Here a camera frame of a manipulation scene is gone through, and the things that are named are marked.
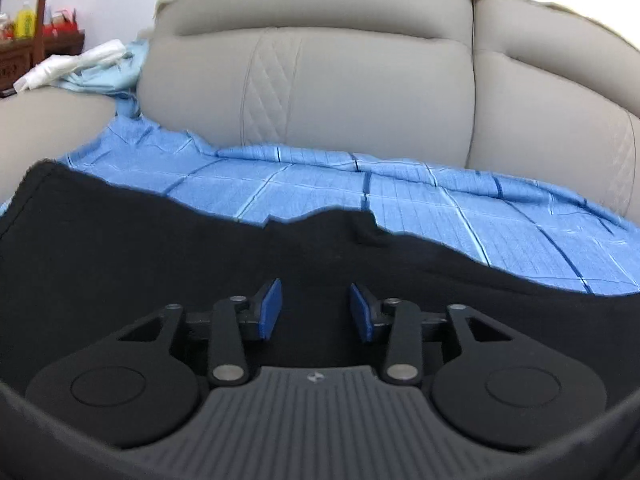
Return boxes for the yellow bottle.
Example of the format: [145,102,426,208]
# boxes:
[15,1,37,39]

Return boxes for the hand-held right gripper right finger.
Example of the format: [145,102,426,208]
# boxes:
[349,282,507,386]

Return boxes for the red box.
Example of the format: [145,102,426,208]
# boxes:
[42,7,80,37]

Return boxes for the blue checked bed sheet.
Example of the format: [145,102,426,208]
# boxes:
[0,95,640,296]

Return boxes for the light blue cloth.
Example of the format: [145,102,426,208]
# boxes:
[52,39,151,120]

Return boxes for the grey leather sofa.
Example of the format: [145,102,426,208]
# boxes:
[0,0,640,223]

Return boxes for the white cloth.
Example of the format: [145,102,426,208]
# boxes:
[14,39,126,94]

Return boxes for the curved wooden post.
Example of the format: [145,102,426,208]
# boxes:
[29,0,55,70]

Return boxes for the black pants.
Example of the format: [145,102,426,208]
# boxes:
[0,160,640,413]

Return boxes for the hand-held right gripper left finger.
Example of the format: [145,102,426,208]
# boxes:
[118,278,283,387]

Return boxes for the wooden cabinet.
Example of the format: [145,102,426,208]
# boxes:
[0,30,86,98]

